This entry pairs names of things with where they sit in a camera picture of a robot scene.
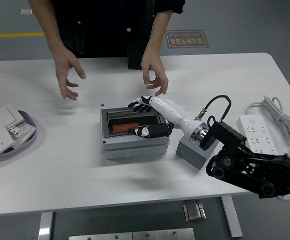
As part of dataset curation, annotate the person's right hand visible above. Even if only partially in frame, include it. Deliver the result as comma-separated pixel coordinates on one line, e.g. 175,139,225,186
53,48,87,101

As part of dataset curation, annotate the white and black robot right hand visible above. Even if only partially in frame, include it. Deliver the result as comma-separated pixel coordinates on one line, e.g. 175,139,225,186
127,95,203,141

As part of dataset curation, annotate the person's left hand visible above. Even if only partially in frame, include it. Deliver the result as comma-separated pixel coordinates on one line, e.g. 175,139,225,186
141,49,170,97

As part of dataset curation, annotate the transparent hinged box lid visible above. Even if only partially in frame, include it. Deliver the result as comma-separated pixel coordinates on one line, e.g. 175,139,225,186
106,106,167,137

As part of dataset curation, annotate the orange cylinder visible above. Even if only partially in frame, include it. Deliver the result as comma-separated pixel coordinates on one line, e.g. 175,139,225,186
112,122,140,133

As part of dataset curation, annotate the grey cube with round hole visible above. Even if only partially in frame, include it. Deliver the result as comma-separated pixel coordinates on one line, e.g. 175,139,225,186
176,136,219,171

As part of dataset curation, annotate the grey plastic junction box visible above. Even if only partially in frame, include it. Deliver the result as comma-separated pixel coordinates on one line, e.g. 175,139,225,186
100,101,171,161

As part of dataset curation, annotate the grey metal box under table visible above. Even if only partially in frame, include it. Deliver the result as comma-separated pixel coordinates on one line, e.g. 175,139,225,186
183,199,207,223

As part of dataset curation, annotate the brown floor sign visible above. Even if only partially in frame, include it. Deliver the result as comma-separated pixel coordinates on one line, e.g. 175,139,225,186
164,29,210,49

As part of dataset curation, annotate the person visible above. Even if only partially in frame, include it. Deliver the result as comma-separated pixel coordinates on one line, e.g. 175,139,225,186
28,0,187,71

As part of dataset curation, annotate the yellow floor tape line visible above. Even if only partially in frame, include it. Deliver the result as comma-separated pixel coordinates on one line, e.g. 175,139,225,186
0,31,45,40

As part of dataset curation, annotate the small white socket module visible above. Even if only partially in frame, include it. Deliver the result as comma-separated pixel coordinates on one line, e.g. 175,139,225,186
6,124,22,139

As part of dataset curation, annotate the purple plastic tray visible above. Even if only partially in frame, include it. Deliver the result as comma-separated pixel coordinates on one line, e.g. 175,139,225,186
0,109,38,158

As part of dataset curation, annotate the white table leg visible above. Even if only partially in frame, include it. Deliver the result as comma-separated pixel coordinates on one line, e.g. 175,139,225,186
221,195,243,238
38,211,54,240

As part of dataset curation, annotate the white wall switch plate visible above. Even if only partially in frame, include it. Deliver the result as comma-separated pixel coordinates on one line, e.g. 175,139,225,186
0,103,27,131

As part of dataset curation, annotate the white power strip cord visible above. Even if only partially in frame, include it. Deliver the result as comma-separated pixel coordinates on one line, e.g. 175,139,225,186
244,96,290,201

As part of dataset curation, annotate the grey metal base plate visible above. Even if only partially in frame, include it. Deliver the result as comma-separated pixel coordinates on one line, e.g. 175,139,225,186
69,227,195,240

